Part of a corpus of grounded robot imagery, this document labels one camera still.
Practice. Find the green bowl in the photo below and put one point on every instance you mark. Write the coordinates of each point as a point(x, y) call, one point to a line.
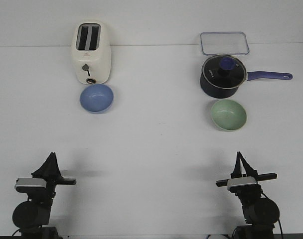
point(228, 115)

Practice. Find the clear plastic food container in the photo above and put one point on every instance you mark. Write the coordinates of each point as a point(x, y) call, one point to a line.
point(232, 43)

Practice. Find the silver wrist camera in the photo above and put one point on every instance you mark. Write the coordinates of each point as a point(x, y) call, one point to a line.
point(24, 185)
point(240, 182)

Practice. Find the dark blue saucepan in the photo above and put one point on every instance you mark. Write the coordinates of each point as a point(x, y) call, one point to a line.
point(219, 93)

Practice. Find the cream two-slot toaster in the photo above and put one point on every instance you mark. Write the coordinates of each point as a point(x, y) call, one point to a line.
point(91, 52)

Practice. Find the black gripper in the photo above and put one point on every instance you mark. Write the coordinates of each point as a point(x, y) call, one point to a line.
point(245, 186)
point(47, 181)

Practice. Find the glass pot lid blue knob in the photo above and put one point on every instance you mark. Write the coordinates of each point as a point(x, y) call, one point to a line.
point(224, 71)

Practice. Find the blue bowl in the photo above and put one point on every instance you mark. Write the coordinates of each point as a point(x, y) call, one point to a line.
point(96, 98)

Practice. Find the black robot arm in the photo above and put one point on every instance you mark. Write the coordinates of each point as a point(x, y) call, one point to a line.
point(32, 216)
point(260, 212)

